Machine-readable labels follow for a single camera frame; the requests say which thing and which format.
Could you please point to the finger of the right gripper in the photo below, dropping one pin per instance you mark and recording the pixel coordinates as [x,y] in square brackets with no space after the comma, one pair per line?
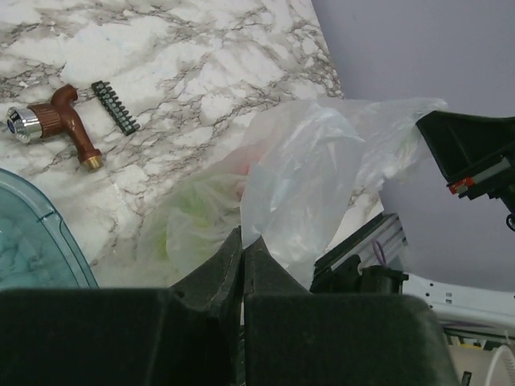
[474,154]

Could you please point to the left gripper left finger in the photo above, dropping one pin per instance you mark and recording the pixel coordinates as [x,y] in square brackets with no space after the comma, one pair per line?
[186,334]

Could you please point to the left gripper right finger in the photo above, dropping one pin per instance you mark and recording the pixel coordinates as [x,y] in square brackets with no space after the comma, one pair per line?
[294,337]

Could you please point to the translucent white plastic bag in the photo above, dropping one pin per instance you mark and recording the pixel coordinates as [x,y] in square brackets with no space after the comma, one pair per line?
[318,155]

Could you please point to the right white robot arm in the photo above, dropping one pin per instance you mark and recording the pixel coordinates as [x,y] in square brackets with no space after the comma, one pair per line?
[457,211]

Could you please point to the red fake fruit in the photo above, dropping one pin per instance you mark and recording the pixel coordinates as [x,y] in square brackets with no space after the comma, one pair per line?
[245,157]

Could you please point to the teal transparent plastic tray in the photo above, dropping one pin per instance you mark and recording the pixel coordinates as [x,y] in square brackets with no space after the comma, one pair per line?
[37,247]

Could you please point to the black screwdriver bit holder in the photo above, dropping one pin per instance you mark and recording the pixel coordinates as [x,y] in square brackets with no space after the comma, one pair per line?
[114,107]

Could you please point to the black metal base rail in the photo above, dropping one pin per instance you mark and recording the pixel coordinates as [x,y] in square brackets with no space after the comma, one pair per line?
[380,242]

